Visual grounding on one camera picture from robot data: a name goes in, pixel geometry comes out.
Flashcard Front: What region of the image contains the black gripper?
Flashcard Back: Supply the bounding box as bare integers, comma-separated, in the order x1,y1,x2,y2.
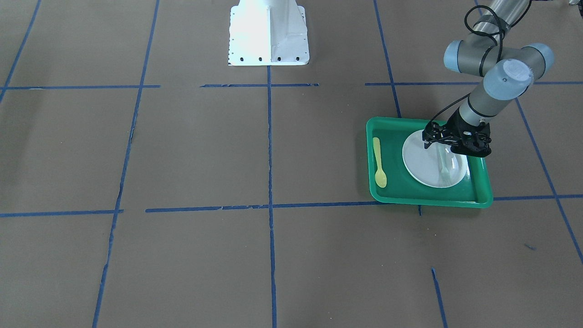
423,109,491,158

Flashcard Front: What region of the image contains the translucent white plastic fork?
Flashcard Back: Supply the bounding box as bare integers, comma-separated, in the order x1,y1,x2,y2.
436,145,450,185

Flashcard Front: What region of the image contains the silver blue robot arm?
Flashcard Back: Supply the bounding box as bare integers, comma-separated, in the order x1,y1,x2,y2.
421,0,555,158

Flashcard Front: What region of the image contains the white round plate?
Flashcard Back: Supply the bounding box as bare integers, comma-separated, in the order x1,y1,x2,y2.
402,129,469,189

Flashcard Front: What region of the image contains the yellow plastic spoon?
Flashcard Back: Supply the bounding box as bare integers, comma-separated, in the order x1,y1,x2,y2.
372,137,388,188

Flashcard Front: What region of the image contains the green plastic tray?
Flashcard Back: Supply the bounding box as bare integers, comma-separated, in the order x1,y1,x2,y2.
366,117,494,208

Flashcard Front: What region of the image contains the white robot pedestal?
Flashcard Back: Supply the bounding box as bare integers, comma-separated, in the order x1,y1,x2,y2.
228,0,310,67

